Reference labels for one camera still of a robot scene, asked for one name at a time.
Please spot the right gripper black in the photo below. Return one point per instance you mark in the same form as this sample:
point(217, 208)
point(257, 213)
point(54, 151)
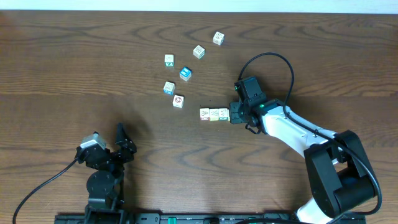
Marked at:
point(234, 117)

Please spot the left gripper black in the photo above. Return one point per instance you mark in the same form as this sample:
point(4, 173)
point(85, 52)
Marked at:
point(116, 155)

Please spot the wooden block plain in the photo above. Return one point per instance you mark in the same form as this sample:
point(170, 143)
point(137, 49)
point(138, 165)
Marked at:
point(229, 118)

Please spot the wooden block green edge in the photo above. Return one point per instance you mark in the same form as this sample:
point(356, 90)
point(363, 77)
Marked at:
point(223, 114)

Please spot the wooden block yellow W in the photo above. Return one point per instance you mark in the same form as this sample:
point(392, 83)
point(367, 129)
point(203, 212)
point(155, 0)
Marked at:
point(214, 114)

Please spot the wooden block red edge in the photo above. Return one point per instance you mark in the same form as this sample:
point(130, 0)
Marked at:
point(204, 114)

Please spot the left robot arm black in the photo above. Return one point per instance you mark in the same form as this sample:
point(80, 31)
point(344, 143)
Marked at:
point(106, 185)

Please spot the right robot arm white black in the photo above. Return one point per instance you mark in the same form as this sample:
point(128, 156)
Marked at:
point(338, 168)

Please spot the wooden block top right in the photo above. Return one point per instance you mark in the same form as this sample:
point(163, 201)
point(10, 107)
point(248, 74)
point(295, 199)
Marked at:
point(218, 38)

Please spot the wooden block teal edge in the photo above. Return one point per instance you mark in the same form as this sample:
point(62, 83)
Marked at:
point(198, 51)

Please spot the wooden block blue I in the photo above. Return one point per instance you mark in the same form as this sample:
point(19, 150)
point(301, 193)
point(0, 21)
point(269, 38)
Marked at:
point(185, 74)

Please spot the wooden block red circle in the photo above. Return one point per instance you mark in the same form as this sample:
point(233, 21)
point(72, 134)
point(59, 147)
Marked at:
point(178, 101)

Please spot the wooden block blue side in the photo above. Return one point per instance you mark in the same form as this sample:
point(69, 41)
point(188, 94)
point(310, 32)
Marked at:
point(169, 88)

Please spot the wooden block green Z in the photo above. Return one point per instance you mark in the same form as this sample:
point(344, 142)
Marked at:
point(169, 60)

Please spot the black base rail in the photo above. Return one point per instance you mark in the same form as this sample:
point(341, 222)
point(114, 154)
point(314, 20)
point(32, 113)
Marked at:
point(155, 218)

